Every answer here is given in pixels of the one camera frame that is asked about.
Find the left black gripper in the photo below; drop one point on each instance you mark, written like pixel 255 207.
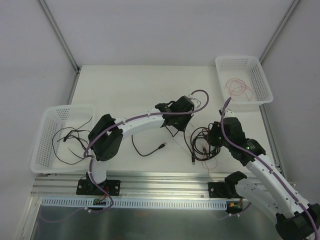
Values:
pixel 178 123

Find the white slotted cable duct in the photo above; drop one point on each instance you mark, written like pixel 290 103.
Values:
pixel 133 203

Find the left aluminium frame post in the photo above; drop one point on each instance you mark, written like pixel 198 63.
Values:
pixel 57 32

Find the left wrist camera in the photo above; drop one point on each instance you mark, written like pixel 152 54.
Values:
pixel 196 102

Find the white plastic basket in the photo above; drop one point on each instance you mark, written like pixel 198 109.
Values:
pixel 62 139
pixel 242 79

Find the right aluminium frame post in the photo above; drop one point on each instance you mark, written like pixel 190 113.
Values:
pixel 294 5

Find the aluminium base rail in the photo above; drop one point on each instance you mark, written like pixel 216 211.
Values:
pixel 135 185

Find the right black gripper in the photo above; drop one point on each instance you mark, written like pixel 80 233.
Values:
pixel 213 135

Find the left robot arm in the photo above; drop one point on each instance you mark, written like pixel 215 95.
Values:
pixel 108 133

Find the right white plastic basket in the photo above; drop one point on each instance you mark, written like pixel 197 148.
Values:
pixel 242 79

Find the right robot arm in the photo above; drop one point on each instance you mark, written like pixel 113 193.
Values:
pixel 294 217

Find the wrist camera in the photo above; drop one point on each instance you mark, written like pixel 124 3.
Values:
pixel 196 102
pixel 228 113

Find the aluminium frame post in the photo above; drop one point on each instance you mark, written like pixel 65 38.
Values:
pixel 57 32
pixel 294 5

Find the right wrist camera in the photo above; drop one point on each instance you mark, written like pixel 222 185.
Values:
pixel 228 113

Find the left white plastic basket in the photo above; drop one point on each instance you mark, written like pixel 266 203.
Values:
pixel 62 139

